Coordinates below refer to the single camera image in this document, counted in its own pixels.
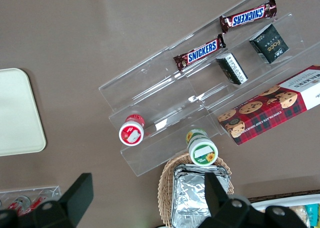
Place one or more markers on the light oval wicker basket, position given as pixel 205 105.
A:
pixel 165 188

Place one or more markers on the teal snack packet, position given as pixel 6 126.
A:
pixel 313 214

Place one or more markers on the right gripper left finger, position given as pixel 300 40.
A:
pixel 75 200

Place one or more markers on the brown Snickers bar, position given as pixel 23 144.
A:
pixel 247 16
pixel 200 52

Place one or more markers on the black box with white side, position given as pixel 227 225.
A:
pixel 232 68

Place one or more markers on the black box with gold print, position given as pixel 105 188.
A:
pixel 271 44

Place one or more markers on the green lid yogurt cup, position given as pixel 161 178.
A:
pixel 202 150

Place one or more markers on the red lid yogurt cup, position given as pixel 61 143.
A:
pixel 131 133

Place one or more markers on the clear acrylic step riser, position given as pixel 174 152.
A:
pixel 287 70
pixel 155 93

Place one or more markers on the beige plastic tray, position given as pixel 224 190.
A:
pixel 17 113

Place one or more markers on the red cola bottle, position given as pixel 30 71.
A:
pixel 37 203
pixel 20 203

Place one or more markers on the red tartan cookie box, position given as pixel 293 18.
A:
pixel 262 113

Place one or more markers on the stacked aluminium foil containers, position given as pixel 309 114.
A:
pixel 190 198

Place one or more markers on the clear bag of crackers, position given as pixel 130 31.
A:
pixel 297 211

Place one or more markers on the clear acrylic bottle rack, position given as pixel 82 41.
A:
pixel 30 190

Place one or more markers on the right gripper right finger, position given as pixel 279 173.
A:
pixel 215 195

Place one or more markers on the white rectangular snack bin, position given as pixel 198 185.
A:
pixel 287 200

